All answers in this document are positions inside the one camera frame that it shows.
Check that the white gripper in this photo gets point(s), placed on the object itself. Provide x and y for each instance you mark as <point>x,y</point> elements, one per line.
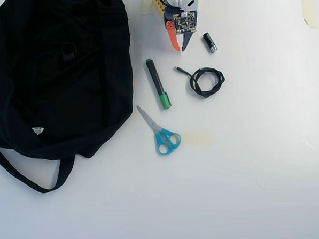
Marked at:
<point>173,38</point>

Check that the black fabric bag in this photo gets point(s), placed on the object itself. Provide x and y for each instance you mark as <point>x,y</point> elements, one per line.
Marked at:
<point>41,104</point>

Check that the small black battery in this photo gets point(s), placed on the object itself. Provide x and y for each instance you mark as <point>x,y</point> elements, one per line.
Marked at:
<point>209,42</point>

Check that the black marker with green cap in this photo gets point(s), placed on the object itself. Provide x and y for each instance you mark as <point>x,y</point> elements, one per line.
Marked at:
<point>156,80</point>

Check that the short beige masking tape strip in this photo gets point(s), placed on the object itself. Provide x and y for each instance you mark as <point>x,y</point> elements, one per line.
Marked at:
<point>198,138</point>

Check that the torn beige masking tape piece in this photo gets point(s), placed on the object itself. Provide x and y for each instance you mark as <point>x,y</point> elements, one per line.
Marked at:
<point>309,12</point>

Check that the bare camera circuit board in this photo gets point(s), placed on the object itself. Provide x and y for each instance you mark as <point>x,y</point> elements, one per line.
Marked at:
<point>184,22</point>

